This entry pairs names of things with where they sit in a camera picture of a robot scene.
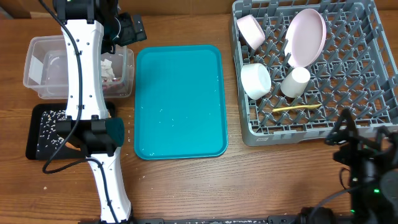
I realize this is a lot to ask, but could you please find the foil sheet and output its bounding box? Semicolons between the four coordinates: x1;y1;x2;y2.
101;59;115;79

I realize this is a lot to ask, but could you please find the red foil wrapper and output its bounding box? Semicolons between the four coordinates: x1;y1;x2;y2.
102;77;124;92

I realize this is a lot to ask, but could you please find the yellow plastic spoon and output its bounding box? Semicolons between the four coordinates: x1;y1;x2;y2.
272;104;322;113

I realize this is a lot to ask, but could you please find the white paper cup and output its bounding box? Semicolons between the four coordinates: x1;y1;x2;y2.
280;67;310;98

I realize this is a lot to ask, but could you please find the white small bowl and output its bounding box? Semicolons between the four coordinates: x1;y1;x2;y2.
241;63;272;100

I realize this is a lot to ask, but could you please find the white round plate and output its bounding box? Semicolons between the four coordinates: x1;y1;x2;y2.
284;9;326;68

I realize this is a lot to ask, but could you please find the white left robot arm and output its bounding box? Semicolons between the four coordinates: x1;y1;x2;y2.
41;0;147;223

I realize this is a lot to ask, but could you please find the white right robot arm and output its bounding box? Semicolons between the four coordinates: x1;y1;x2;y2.
292;109;397;223

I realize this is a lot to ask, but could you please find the grey dishwasher rack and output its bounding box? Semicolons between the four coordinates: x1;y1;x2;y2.
231;1;397;146

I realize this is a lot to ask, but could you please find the clear plastic bin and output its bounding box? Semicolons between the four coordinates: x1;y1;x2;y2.
23;35;134;99

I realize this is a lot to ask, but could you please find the teal serving tray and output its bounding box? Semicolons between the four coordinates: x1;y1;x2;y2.
134;45;228;161

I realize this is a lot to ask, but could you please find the black tray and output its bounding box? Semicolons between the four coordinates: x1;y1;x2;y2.
25;101;116;161

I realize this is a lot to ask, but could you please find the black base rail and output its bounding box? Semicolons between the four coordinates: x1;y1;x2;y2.
77;214;304;224

